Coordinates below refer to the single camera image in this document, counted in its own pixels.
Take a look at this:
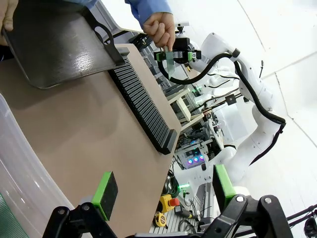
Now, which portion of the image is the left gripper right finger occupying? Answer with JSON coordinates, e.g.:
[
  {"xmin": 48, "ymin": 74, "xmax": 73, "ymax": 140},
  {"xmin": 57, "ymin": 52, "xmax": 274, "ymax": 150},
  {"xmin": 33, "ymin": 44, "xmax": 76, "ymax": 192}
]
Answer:
[{"xmin": 198, "ymin": 163, "xmax": 294, "ymax": 238}]

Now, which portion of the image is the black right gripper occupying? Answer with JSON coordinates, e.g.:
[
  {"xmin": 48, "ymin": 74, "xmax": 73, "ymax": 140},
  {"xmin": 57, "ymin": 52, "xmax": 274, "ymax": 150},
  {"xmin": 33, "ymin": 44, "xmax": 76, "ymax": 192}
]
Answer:
[{"xmin": 154, "ymin": 37, "xmax": 202, "ymax": 63}]

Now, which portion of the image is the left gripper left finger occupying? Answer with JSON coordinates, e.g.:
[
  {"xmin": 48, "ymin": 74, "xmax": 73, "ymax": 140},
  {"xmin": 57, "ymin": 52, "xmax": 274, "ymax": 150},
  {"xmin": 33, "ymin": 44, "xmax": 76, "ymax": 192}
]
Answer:
[{"xmin": 42, "ymin": 171, "xmax": 119, "ymax": 238}]

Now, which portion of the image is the black plastic tray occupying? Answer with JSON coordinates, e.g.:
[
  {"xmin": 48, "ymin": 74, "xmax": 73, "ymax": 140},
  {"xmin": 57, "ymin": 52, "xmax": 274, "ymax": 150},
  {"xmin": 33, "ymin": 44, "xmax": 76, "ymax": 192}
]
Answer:
[{"xmin": 1, "ymin": 0, "xmax": 126, "ymax": 90}]

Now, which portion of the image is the person's left forearm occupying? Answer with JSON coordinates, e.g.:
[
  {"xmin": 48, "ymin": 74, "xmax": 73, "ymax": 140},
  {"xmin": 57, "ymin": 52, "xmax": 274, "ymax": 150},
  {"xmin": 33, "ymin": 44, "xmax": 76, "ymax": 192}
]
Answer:
[{"xmin": 124, "ymin": 0, "xmax": 173, "ymax": 28}]

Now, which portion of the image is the person's left hand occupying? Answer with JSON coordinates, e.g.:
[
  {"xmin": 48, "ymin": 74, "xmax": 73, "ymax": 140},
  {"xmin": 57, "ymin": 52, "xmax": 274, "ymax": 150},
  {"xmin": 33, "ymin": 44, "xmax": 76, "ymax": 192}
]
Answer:
[{"xmin": 142, "ymin": 11, "xmax": 176, "ymax": 50}]

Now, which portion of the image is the person's right hand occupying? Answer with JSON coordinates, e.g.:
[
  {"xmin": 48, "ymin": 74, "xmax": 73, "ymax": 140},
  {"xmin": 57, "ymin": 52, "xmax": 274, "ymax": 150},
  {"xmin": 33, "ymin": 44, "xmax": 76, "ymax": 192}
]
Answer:
[{"xmin": 0, "ymin": 0, "xmax": 19, "ymax": 47}]

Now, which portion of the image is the control box with purple lights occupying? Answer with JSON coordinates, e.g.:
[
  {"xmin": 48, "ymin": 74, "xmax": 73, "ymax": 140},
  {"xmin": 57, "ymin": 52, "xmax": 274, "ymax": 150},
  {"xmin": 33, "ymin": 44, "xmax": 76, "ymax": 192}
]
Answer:
[{"xmin": 181, "ymin": 148, "xmax": 207, "ymax": 170}]

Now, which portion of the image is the black hand tool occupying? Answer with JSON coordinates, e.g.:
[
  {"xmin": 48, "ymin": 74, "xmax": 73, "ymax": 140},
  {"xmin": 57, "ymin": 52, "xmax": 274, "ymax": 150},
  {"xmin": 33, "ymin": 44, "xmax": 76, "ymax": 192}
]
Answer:
[{"xmin": 174, "ymin": 205, "xmax": 198, "ymax": 219}]

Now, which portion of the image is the yellow emergency stop button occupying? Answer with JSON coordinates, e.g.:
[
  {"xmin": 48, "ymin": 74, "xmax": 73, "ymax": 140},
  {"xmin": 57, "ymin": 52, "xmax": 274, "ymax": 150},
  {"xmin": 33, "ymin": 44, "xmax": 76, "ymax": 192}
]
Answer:
[{"xmin": 159, "ymin": 194, "xmax": 181, "ymax": 213}]

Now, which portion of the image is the yellow tape measure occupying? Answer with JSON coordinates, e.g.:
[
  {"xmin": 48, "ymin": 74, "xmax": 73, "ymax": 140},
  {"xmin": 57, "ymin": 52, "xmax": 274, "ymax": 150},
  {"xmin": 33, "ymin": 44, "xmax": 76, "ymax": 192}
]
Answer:
[{"xmin": 153, "ymin": 212, "xmax": 167, "ymax": 228}]

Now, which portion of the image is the black slotted PCB rack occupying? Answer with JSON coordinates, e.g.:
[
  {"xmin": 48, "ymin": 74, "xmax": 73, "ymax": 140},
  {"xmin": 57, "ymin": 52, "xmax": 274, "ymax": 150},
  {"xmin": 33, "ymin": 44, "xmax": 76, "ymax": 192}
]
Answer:
[{"xmin": 108, "ymin": 47, "xmax": 178, "ymax": 156}]

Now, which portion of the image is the white table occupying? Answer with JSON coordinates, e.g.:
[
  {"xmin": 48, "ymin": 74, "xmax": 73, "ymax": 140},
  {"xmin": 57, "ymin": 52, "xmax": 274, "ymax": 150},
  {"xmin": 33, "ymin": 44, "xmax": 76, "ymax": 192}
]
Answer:
[{"xmin": 95, "ymin": 0, "xmax": 147, "ymax": 43}]

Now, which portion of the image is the clear plastic storage box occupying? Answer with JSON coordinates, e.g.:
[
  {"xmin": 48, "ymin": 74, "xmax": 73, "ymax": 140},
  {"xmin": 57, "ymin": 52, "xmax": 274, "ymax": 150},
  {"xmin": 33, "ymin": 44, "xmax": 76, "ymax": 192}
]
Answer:
[{"xmin": 0, "ymin": 93, "xmax": 75, "ymax": 238}]

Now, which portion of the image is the black tripod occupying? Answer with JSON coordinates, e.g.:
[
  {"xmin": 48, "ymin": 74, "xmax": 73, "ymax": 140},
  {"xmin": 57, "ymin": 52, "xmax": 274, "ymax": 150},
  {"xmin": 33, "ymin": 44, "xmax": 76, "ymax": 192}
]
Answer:
[{"xmin": 284, "ymin": 203, "xmax": 317, "ymax": 234}]

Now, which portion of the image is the green cable bundle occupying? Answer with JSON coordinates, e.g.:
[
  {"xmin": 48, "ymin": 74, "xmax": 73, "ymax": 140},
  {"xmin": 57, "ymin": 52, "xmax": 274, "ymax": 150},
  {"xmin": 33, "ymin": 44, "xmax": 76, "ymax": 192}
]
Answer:
[{"xmin": 163, "ymin": 171, "xmax": 180, "ymax": 199}]

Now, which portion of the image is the white metal frame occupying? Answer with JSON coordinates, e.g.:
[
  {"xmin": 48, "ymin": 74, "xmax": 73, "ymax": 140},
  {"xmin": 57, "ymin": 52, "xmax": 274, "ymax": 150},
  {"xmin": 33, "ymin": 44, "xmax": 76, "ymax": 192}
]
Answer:
[{"xmin": 168, "ymin": 89, "xmax": 205, "ymax": 125}]

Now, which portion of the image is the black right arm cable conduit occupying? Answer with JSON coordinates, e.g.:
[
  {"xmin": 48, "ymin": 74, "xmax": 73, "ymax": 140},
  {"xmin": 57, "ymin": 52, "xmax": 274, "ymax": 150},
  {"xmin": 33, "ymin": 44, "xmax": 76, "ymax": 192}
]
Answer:
[{"xmin": 158, "ymin": 48, "xmax": 287, "ymax": 166}]

